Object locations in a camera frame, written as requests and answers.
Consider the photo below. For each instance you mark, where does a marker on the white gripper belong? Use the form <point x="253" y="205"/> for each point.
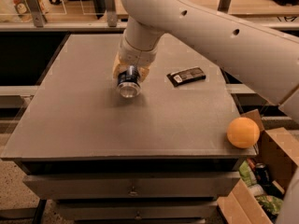
<point x="136" y="55"/>

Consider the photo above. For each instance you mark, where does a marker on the blue pepsi can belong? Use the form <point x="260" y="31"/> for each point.
<point x="128" y="86"/>

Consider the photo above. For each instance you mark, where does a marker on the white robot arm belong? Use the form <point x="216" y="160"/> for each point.
<point x="265" y="60"/>

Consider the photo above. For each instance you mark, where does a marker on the dark can in box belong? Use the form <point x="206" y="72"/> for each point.
<point x="262" y="174"/>

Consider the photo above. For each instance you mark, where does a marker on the grey drawer cabinet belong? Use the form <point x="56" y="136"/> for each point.
<point x="160" y="157"/>

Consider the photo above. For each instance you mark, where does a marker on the orange fruit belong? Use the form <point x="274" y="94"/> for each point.
<point x="243" y="132"/>

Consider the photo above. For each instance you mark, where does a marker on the white plastic bag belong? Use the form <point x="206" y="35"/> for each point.
<point x="14" y="11"/>

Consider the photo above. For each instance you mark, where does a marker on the light green packet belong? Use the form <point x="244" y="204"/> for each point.
<point x="247" y="175"/>

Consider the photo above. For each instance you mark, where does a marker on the cardboard box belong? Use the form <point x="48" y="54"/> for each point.
<point x="279" y="151"/>

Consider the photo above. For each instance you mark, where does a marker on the green snack bag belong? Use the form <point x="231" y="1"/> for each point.
<point x="270" y="204"/>

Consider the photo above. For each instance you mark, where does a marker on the grey metal bracket middle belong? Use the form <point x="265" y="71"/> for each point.
<point x="112" y="18"/>

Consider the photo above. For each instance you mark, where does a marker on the grey metal bracket left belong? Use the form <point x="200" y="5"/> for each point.
<point x="36" y="12"/>

